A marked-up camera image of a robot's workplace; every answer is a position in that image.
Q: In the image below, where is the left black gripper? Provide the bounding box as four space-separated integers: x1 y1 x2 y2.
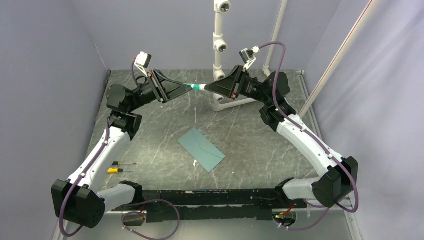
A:
128 69 193 113

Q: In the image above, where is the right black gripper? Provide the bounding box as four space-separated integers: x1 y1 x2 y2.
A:
204 65 271 105

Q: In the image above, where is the green white glue stick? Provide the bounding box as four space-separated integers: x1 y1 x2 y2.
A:
186 83 201 91

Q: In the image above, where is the teal paper envelope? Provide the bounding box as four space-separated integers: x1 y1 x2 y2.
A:
177 127 226 173

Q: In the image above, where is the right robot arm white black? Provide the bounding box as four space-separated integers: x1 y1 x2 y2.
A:
204 65 359 212

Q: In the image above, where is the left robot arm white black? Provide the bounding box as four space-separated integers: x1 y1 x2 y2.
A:
51 69 193 237

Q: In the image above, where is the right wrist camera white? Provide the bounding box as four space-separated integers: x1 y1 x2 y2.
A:
239 46 260 72

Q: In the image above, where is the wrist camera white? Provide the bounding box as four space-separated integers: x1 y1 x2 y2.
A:
133 51 152 77
239 46 260 72

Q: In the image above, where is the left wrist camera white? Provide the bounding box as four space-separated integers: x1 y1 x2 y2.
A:
133 51 152 77

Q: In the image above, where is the white pvc pipe frame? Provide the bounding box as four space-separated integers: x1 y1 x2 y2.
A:
211 0 382 117

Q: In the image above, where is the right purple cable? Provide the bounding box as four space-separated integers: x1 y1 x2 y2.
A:
258 41 360 232

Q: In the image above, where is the yellow handled screwdriver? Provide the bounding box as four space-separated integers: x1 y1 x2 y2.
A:
107 168 135 174

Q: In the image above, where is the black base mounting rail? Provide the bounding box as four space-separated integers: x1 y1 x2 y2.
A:
110 188 307 223

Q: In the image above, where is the aluminium frame rail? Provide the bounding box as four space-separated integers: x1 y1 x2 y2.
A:
52 192 364 240

